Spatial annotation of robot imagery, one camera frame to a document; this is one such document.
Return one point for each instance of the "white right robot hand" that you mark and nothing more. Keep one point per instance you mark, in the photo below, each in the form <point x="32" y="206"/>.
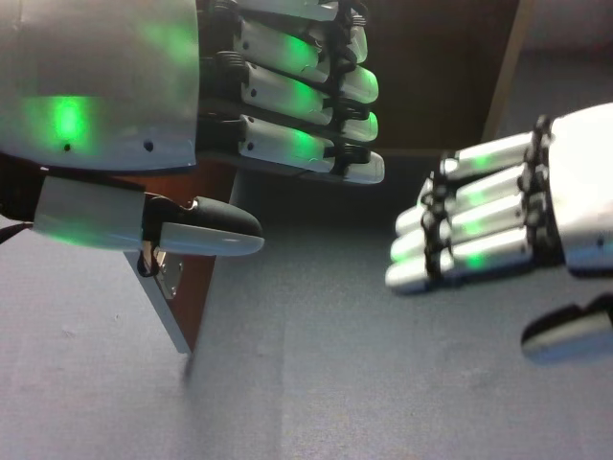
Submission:
<point x="589" y="191"/>

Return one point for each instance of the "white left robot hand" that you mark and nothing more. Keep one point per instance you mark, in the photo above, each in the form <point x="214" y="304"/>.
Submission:
<point x="96" y="72"/>

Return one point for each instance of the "grey table cloth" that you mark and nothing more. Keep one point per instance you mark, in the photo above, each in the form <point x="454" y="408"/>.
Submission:
<point x="335" y="383"/>

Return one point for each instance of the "white fronted cabinet door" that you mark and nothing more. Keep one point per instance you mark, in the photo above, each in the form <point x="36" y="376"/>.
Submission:
<point x="201" y="287"/>

